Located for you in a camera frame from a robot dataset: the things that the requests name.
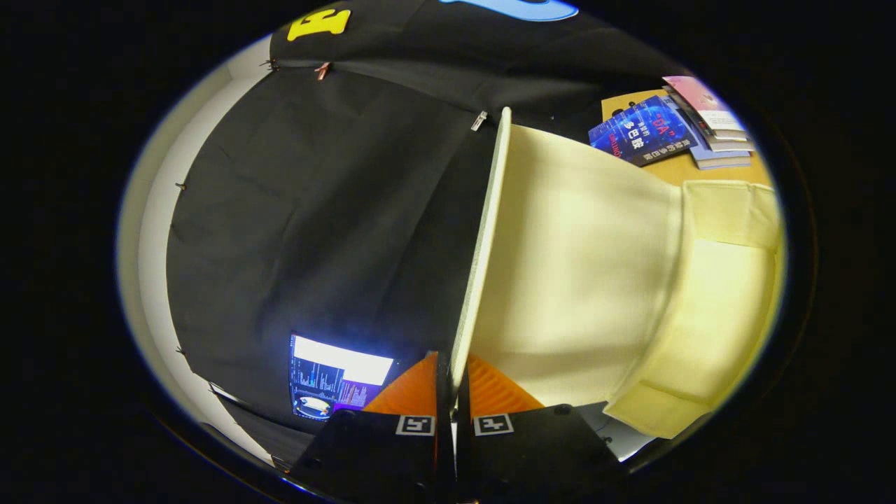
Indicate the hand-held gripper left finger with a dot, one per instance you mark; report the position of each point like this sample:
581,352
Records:
444,448

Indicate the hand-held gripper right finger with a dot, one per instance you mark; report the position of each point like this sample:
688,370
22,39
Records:
463,455

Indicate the beige fabric storage box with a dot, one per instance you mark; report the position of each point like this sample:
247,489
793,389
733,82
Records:
574,266

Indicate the computer monitor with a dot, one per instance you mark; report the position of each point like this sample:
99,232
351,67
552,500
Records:
343,371

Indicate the silver clip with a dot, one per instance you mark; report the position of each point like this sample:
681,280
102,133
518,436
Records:
479,120

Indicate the dark blue book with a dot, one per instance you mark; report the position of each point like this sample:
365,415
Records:
640,129

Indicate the lavender book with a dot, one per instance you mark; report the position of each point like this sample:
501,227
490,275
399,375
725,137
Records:
721,161

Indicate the grey book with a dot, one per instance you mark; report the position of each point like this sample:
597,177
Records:
731,145

